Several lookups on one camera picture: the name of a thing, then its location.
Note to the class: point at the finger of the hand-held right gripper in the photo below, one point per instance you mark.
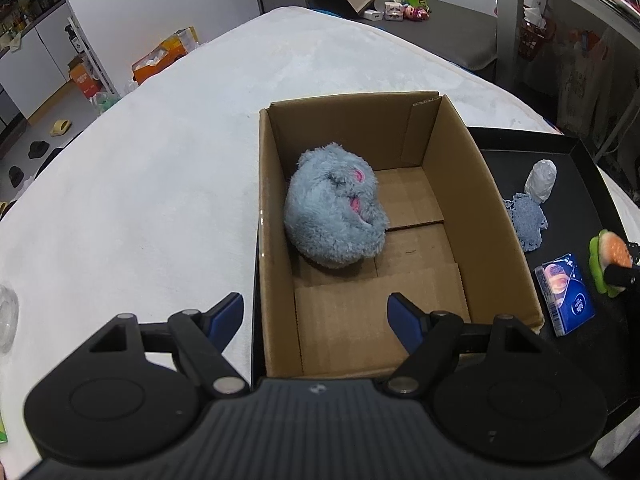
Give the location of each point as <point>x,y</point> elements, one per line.
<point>622,275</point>

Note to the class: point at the small orange box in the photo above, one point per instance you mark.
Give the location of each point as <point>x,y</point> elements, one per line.
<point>85,80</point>

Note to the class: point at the brown cardboard box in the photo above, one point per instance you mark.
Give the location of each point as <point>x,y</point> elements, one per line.
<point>340,305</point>

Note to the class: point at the white plug adapter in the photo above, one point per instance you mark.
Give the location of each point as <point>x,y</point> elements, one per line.
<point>394,11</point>

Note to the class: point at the blue printed bed sheet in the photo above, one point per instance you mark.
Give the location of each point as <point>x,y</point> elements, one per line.
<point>327,12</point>

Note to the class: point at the white charger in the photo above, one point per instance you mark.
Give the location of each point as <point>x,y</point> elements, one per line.
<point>373,15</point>

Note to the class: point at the green plastic bag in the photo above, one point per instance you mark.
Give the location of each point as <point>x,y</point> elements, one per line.
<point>106,102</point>

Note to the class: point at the burger plush toy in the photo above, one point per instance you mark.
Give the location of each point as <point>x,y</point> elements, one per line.
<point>612,252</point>

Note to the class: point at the grey fluffy plush toy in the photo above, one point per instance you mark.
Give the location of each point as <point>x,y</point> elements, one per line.
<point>325,210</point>

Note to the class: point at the white plastic-wrapped bundle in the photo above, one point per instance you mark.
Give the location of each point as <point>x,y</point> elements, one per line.
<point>540,180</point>

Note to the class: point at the black slipper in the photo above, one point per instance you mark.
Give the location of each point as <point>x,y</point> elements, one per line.
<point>37,150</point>
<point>16,176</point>

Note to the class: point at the white paper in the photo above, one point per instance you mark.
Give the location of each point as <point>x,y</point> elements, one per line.
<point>534,15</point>

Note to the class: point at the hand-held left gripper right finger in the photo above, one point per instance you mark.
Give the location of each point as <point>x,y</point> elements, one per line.
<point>403,321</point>

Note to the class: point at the blue tissue packet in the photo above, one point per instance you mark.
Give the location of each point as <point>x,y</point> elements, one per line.
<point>570,300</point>

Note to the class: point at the pink doll toy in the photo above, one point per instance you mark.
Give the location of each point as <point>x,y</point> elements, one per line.
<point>410,12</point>
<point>423,14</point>

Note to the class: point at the white plastic bag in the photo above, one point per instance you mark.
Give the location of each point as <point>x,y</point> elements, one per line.
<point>585,85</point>

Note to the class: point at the white rack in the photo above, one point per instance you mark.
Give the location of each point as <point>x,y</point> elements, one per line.
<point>92,60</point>

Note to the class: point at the shelf of bottles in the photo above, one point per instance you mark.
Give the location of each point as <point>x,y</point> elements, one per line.
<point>30,5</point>

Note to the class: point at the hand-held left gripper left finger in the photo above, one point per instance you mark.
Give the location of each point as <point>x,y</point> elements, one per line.
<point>226,316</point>

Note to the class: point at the yellow orange carton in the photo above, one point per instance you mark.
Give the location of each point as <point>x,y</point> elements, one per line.
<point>160,57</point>

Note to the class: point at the blue knitted cloth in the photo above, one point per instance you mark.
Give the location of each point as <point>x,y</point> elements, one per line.
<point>527,225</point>

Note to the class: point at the yellow slipper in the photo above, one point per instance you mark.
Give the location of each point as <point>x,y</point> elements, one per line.
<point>61,127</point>

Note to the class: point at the black tray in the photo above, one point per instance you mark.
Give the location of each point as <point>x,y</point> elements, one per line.
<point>565,195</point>

